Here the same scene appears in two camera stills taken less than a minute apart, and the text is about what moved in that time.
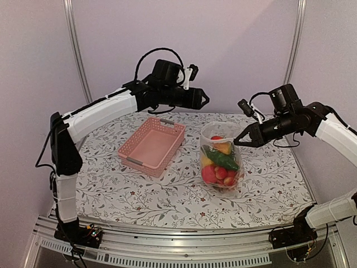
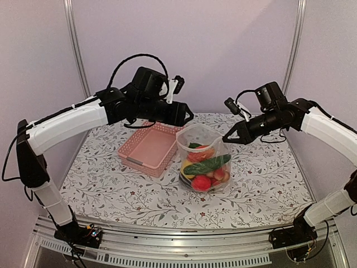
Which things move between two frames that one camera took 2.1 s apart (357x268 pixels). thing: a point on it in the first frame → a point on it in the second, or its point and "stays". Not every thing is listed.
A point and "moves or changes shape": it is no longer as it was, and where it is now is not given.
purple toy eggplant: (222, 189) → (184, 183)
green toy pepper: (211, 153) → (194, 145)
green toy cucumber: (222, 159) → (207, 164)
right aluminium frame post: (301, 7) stays
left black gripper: (191, 104) → (178, 116)
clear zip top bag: (222, 167) moves or changes shape
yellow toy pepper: (205, 161) → (186, 162)
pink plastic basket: (152, 147) stays
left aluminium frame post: (69, 6) stays
